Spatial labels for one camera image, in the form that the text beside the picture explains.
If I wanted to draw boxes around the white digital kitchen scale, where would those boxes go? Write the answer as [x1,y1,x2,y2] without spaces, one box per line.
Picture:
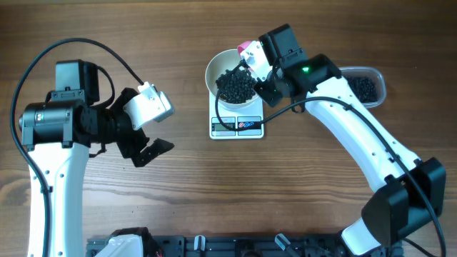
[209,93,264,140]

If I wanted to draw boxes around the left black camera cable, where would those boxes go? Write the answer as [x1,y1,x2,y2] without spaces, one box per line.
[9,37,145,257]

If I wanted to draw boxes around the black beans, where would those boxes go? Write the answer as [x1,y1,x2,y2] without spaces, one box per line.
[215,67,378,105]

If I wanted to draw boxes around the clear plastic food container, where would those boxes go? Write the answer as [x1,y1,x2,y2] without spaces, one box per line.
[340,66,386,109]

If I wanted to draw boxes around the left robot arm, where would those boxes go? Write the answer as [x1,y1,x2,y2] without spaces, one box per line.
[19,60,174,256]

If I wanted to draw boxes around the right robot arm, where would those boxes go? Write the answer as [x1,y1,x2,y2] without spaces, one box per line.
[243,24,446,256]

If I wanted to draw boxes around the right black camera cable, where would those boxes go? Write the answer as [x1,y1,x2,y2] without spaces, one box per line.
[214,60,447,257]

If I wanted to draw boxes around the black camera cable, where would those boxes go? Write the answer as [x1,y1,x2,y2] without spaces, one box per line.
[214,60,447,257]
[9,37,145,257]

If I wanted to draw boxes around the white bowl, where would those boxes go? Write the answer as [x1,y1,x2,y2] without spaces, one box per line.
[205,49,258,109]

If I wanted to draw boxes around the pink plastic measuring scoop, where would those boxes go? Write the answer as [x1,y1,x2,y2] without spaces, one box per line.
[237,41,256,72]

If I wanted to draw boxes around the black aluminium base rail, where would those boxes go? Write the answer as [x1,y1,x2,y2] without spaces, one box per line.
[85,233,404,257]

